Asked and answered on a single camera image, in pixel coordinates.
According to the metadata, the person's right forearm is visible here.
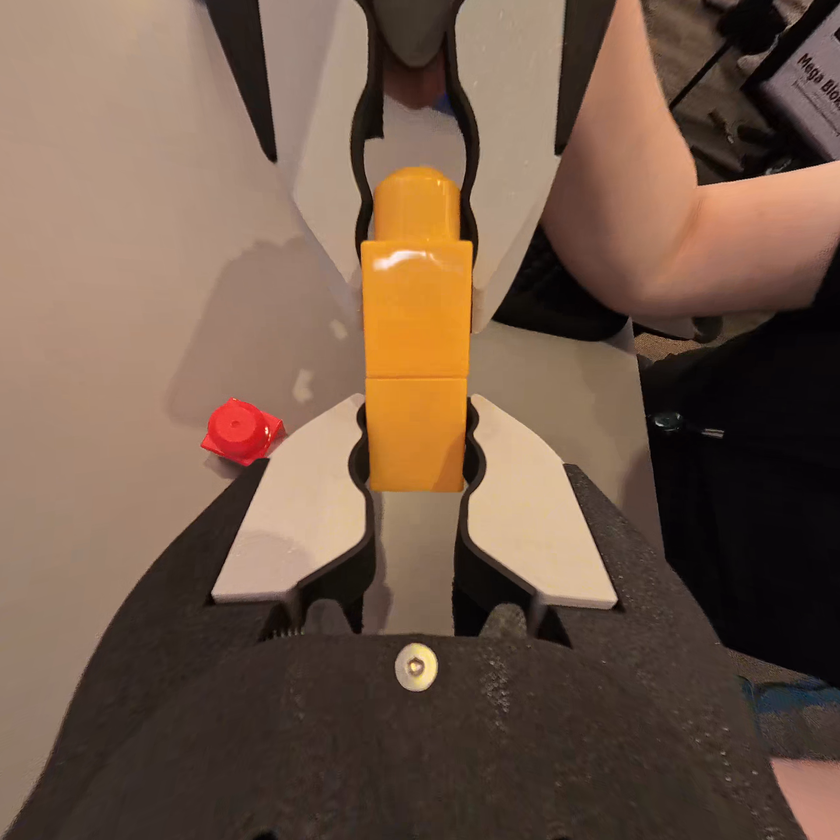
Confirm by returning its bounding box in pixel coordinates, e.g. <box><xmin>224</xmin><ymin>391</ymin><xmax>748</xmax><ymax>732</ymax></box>
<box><xmin>539</xmin><ymin>0</ymin><xmax>840</xmax><ymax>319</ymax></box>

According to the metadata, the black oval pad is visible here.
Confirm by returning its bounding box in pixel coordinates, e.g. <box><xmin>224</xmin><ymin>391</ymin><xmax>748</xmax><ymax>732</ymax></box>
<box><xmin>492</xmin><ymin>226</ymin><xmax>632</xmax><ymax>343</ymax></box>

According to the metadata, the person's black shirt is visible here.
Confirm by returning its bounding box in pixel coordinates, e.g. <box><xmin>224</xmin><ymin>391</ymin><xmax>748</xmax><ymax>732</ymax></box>
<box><xmin>640</xmin><ymin>262</ymin><xmax>840</xmax><ymax>690</ymax></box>

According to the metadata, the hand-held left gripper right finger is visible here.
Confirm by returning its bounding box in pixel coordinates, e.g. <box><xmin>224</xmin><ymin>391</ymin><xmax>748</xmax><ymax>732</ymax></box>
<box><xmin>458</xmin><ymin>394</ymin><xmax>619</xmax><ymax>621</ymax></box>

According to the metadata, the person's right hand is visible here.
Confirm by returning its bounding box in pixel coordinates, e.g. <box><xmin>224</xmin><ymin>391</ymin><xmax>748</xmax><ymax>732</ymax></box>
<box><xmin>384</xmin><ymin>62</ymin><xmax>450</xmax><ymax>111</ymax></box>

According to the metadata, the orange mega block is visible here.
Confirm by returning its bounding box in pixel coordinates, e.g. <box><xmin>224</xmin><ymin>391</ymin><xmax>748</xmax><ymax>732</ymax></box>
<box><xmin>361</xmin><ymin>167</ymin><xmax>474</xmax><ymax>380</ymax></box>
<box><xmin>364</xmin><ymin>375</ymin><xmax>469</xmax><ymax>493</ymax></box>

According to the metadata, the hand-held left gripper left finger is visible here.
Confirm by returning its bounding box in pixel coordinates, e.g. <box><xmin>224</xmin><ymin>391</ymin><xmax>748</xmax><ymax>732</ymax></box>
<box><xmin>211</xmin><ymin>394</ymin><xmax>376</xmax><ymax>618</ymax></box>

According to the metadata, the person's left knee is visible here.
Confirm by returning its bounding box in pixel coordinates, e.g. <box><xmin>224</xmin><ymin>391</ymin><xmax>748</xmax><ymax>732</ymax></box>
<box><xmin>771</xmin><ymin>755</ymin><xmax>840</xmax><ymax>840</ymax></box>

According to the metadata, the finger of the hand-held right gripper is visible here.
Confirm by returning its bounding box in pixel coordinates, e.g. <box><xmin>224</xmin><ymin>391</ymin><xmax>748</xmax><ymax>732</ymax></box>
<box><xmin>259</xmin><ymin>0</ymin><xmax>387</xmax><ymax>308</ymax></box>
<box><xmin>446</xmin><ymin>0</ymin><xmax>568</xmax><ymax>336</ymax></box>

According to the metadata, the red mega block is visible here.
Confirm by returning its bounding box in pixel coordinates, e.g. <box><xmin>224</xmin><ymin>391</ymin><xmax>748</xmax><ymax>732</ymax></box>
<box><xmin>200</xmin><ymin>397</ymin><xmax>287</xmax><ymax>467</ymax></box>

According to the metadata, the black white pattern sign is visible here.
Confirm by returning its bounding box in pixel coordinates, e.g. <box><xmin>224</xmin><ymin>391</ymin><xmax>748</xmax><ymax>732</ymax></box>
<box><xmin>748</xmin><ymin>0</ymin><xmax>840</xmax><ymax>162</ymax></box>

